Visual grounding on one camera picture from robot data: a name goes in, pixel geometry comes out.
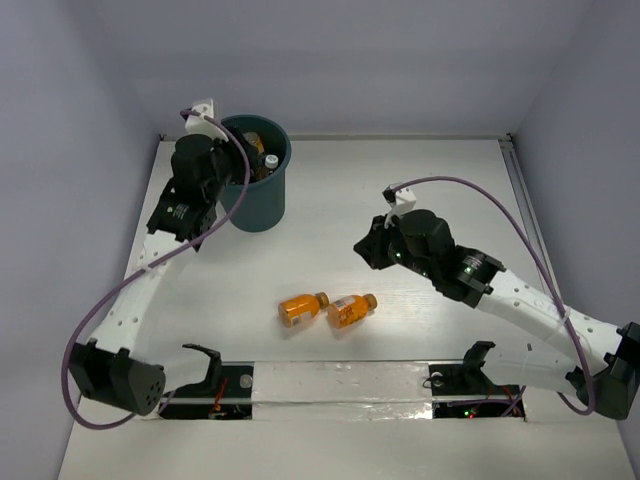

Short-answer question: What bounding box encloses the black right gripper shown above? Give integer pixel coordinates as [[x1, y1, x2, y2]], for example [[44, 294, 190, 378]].
[[354, 211, 436, 280]]

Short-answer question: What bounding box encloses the long orange label bottle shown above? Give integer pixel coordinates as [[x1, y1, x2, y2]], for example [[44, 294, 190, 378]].
[[255, 154, 280, 181]]

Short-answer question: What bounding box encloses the small orange patterned bottle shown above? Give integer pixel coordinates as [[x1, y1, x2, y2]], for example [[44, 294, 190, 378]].
[[327, 294, 378, 329]]

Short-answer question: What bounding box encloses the small orange juice bottle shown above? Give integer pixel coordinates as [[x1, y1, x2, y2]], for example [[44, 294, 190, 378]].
[[278, 292, 329, 328]]

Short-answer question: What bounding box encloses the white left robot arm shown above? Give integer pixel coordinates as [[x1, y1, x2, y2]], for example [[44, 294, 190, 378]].
[[62, 122, 257, 417]]

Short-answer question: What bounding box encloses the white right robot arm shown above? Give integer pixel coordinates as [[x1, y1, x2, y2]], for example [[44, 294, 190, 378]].
[[353, 210, 639, 420]]

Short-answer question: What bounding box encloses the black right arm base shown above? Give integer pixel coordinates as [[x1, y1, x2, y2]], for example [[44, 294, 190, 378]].
[[422, 341, 526, 420]]

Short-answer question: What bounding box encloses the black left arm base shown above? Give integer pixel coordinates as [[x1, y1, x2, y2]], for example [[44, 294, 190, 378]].
[[157, 343, 254, 420]]

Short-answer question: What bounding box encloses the dark teal plastic bin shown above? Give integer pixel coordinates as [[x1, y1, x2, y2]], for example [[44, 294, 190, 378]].
[[222, 114, 291, 233]]

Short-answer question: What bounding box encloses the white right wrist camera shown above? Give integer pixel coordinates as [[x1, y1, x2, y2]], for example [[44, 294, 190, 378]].
[[382, 184, 416, 228]]

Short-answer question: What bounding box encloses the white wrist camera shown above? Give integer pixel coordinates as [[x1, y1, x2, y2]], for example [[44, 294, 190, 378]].
[[382, 184, 416, 228], [180, 98, 221, 138]]

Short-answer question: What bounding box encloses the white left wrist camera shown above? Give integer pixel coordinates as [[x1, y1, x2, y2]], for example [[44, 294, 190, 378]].
[[180, 98, 221, 138]]

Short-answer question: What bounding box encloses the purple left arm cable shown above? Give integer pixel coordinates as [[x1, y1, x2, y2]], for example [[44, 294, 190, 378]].
[[60, 107, 254, 430]]

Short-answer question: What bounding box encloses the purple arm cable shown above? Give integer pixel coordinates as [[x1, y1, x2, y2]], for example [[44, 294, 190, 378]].
[[60, 107, 254, 430], [394, 175, 597, 417]]

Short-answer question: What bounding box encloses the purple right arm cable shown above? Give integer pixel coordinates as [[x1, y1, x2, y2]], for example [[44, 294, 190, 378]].
[[394, 175, 597, 417]]

